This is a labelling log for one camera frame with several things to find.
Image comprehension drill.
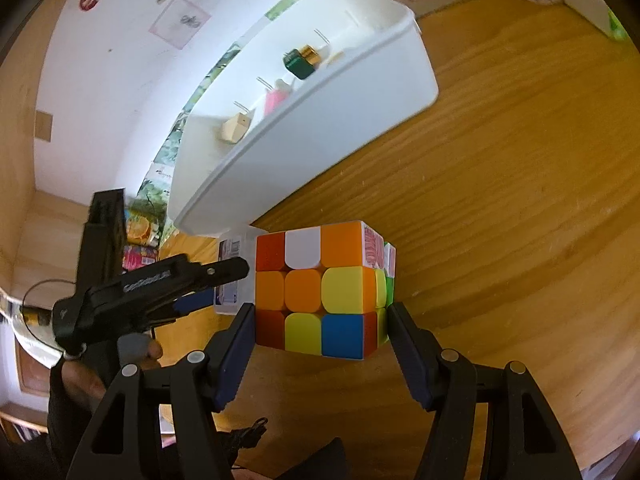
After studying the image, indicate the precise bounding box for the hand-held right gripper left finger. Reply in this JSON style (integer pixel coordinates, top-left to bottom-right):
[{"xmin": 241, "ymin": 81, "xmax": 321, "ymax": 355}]
[{"xmin": 67, "ymin": 302, "xmax": 257, "ymax": 480}]

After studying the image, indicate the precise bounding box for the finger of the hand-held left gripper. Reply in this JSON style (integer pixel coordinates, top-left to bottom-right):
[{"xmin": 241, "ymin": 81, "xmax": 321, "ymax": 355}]
[
  {"xmin": 150, "ymin": 289, "xmax": 219, "ymax": 324},
  {"xmin": 120, "ymin": 255, "xmax": 250, "ymax": 311}
]

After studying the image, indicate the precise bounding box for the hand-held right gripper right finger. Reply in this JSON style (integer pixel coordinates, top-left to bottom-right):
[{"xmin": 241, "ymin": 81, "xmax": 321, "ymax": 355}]
[{"xmin": 386, "ymin": 301, "xmax": 583, "ymax": 480}]

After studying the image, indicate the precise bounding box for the clear labelled plastic box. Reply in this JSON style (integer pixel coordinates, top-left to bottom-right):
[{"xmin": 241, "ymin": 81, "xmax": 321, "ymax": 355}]
[{"xmin": 214, "ymin": 225, "xmax": 268, "ymax": 315}]

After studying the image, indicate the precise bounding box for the multicoloured puzzle cube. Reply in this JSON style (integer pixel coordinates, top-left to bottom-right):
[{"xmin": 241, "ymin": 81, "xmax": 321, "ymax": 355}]
[{"xmin": 254, "ymin": 220, "xmax": 398, "ymax": 361}]

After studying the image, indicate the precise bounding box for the cream pentagon box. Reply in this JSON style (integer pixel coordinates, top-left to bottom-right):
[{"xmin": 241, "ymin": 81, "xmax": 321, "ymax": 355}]
[{"xmin": 220, "ymin": 112, "xmax": 250, "ymax": 145}]

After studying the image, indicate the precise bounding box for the pink hair roller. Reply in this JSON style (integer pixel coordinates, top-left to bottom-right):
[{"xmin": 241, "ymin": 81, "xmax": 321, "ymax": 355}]
[{"xmin": 263, "ymin": 79, "xmax": 293, "ymax": 116}]

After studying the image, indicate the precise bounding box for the white plastic bin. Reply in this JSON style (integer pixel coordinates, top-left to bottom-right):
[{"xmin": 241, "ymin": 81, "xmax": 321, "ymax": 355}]
[{"xmin": 167, "ymin": 0, "xmax": 440, "ymax": 236}]

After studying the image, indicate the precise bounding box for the green bottle with gold cap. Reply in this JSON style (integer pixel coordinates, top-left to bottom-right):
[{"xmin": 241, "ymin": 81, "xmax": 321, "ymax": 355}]
[{"xmin": 282, "ymin": 45, "xmax": 321, "ymax": 81}]

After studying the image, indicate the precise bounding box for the person's left hand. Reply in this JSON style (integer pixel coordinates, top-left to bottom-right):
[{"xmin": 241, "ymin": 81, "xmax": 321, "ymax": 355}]
[{"xmin": 47, "ymin": 332, "xmax": 163, "ymax": 453}]

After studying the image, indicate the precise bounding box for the orange yellow packet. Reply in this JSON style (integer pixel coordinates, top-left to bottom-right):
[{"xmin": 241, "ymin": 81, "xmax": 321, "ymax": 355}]
[{"xmin": 125, "ymin": 210, "xmax": 163, "ymax": 247}]

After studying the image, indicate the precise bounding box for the pink can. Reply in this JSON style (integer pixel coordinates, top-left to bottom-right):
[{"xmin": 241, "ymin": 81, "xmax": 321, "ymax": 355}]
[{"xmin": 122, "ymin": 245, "xmax": 158, "ymax": 273}]

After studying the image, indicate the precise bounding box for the yellow device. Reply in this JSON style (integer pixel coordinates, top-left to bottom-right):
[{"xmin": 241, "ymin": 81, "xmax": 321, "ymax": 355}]
[{"xmin": 20, "ymin": 307, "xmax": 56, "ymax": 331}]

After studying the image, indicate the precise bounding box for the pink square sticker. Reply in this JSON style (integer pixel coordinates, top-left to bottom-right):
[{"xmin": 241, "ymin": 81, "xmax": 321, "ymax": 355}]
[{"xmin": 149, "ymin": 0, "xmax": 211, "ymax": 51}]

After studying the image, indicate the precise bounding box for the green tissue pack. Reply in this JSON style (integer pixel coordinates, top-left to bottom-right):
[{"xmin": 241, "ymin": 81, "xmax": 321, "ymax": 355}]
[{"xmin": 552, "ymin": 0, "xmax": 628, "ymax": 43}]

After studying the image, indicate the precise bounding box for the thin black cable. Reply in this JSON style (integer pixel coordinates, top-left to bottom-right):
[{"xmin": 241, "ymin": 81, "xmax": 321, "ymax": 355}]
[{"xmin": 20, "ymin": 280, "xmax": 78, "ymax": 311}]

